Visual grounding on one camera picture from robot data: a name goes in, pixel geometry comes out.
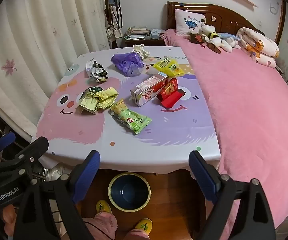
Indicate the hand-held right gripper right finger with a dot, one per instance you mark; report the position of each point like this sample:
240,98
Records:
204,177

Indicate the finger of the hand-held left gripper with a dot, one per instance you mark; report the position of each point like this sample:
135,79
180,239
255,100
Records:
33,150
3,140

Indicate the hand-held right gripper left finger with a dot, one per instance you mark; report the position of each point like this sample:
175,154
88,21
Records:
87,177

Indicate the round yellow rimmed bin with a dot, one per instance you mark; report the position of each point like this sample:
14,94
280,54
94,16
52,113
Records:
129,192

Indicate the crushed green tea box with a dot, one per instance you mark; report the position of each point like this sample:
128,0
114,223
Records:
86,102

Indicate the green snack packet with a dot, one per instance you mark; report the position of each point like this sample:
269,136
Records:
131,118

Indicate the yellow wrapper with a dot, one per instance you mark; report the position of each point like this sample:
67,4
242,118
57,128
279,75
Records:
106,97

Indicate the red paper envelope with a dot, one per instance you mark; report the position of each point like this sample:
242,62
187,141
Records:
170,93

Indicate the small white carton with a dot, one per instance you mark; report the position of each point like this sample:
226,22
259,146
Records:
89,67

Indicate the black white wrapper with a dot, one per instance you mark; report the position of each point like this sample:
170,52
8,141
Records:
98,73

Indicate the pink drink carton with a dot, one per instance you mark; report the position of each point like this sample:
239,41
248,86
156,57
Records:
149,91

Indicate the yellow snack packet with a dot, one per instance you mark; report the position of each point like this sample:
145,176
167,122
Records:
169,67

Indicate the purple plastic bag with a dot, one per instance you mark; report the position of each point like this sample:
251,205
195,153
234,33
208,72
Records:
126,63

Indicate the white paper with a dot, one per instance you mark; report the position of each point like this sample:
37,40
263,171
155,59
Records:
139,49

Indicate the person's left hand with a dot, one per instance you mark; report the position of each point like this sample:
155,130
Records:
8,217

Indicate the cartoon monster printed tablecloth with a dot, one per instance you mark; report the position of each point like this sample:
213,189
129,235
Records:
83,135

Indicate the pink bed blanket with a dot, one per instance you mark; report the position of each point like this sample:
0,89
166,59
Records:
246,117

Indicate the person's right yellow slipper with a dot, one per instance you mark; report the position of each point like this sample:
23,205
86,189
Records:
144,226

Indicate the person's right leg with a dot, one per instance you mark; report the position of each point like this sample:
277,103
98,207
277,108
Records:
136,235

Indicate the cream leaf print curtain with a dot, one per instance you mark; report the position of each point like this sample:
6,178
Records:
46,42

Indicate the white plush toy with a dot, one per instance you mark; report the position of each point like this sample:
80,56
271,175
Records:
229,43

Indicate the brown haired doll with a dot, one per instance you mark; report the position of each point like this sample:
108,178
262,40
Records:
197,38

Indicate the white handbag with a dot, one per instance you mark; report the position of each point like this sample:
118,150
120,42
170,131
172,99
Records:
111,32

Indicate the folded bear print quilt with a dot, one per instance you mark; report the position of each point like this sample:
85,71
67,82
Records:
259,45

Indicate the white plush with bee stripes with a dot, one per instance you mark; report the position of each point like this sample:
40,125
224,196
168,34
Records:
210,33

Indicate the light blue plush toy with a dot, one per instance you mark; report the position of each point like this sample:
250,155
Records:
227,35

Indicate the wooden nightstand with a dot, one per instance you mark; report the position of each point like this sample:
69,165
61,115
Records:
144,42

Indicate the light blue box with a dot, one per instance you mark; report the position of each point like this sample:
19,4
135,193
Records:
156,33

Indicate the stack of books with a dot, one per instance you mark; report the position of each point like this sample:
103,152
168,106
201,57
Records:
136,32

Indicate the pink white cartoon pillow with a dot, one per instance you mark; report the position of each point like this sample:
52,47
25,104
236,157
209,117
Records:
189,21

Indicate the dark wooden headboard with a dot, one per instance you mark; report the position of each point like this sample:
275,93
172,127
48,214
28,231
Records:
234,17

